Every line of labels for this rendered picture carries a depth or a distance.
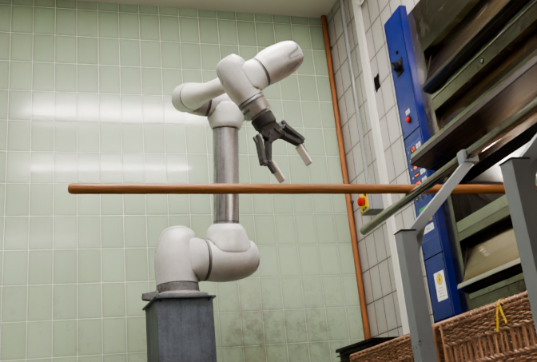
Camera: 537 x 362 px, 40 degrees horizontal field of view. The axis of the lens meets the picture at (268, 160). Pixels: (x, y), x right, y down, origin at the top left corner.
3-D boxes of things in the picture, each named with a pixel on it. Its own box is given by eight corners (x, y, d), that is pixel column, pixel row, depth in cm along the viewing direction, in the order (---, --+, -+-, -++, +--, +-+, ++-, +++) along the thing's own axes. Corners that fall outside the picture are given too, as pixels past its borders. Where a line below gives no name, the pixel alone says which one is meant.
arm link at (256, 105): (233, 111, 236) (243, 127, 236) (248, 98, 229) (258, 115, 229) (252, 101, 242) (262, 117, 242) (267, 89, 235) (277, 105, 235)
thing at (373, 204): (375, 216, 338) (372, 194, 341) (384, 208, 329) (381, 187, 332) (360, 216, 336) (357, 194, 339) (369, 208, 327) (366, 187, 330)
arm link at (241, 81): (240, 102, 229) (275, 83, 233) (213, 60, 229) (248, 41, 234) (232, 112, 239) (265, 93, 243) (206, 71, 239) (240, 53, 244)
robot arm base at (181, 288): (137, 307, 271) (137, 292, 273) (196, 305, 279) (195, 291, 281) (147, 297, 256) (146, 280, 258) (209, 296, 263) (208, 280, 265)
